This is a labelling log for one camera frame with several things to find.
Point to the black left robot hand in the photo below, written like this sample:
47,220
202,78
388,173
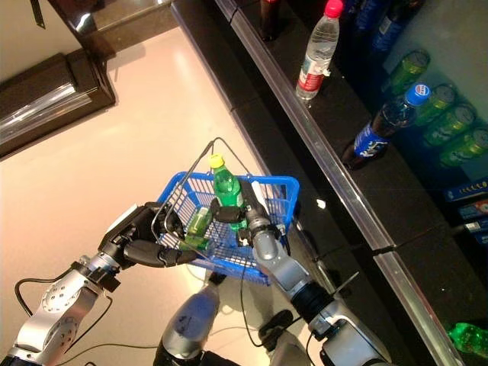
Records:
141,232

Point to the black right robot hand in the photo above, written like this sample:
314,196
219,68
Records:
253,211

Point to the blue plastic shopping basket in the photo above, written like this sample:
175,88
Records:
278,181

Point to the cola bottle red label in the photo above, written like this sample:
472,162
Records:
270,19

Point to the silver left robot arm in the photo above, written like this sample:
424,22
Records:
57,301

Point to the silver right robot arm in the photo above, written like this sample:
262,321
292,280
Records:
282,263

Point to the white paper scrap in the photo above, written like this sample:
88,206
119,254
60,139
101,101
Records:
321,204

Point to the dark shelf base plinth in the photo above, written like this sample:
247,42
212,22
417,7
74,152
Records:
335,244

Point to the silver left robot leg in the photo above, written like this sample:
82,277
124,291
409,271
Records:
190,324

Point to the silver robot leg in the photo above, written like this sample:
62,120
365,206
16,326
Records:
190,324
289,350

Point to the silver right robot leg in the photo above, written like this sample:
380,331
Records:
289,350

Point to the dark drinks shelf board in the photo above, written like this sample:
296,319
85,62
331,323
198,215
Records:
400,198

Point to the clear water bottle red cap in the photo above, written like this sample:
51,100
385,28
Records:
316,61

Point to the dark display base unit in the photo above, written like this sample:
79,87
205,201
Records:
45,99

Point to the glossy brown end panel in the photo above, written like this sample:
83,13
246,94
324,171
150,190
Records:
114,15

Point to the blue and red cookie box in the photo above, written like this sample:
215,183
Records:
474,209

